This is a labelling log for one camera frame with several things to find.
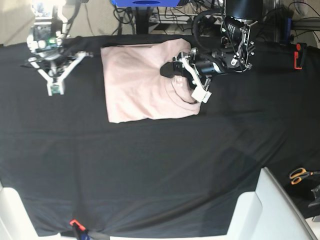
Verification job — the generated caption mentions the white bin left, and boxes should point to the white bin left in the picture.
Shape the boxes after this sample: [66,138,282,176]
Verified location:
[0,184,39,240]

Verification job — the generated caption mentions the white bin right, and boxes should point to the white bin right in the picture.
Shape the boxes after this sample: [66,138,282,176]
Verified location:
[226,167,317,240]

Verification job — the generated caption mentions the pink T-shirt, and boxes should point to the pink T-shirt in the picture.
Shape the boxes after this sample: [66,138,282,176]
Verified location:
[100,38,201,124]

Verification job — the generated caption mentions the orange handled scissors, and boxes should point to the orange handled scissors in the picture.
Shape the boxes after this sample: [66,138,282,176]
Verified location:
[289,167,320,185]

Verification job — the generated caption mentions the black table leg post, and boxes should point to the black table leg post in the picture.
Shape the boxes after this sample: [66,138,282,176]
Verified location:
[135,7,151,35]

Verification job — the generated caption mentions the red clamp on table edge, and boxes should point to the red clamp on table edge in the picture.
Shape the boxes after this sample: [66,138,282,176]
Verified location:
[294,42,308,70]

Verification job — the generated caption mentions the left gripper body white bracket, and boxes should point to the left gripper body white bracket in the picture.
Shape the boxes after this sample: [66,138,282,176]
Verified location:
[172,47,223,103]

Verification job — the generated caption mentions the red black clamp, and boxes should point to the red black clamp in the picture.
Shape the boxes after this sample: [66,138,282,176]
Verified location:
[69,219,91,240]

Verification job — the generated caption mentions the white power strip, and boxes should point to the white power strip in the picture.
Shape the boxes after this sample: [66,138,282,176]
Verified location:
[149,13,196,25]

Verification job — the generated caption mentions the black table cloth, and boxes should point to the black table cloth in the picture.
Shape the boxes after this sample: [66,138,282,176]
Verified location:
[0,35,320,238]

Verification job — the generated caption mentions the blue plastic box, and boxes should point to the blue plastic box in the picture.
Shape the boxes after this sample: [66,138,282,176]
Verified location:
[111,0,180,8]

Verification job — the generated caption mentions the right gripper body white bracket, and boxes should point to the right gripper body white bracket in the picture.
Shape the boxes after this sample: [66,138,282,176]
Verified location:
[21,48,94,96]

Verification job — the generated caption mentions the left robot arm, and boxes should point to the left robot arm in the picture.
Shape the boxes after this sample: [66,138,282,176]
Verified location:
[160,0,263,103]

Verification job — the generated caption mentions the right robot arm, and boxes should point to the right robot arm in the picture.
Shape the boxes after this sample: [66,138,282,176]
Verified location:
[22,0,93,96]

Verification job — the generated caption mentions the white bin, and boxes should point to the white bin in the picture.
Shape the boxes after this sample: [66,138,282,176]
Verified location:
[0,184,39,240]
[226,167,317,240]

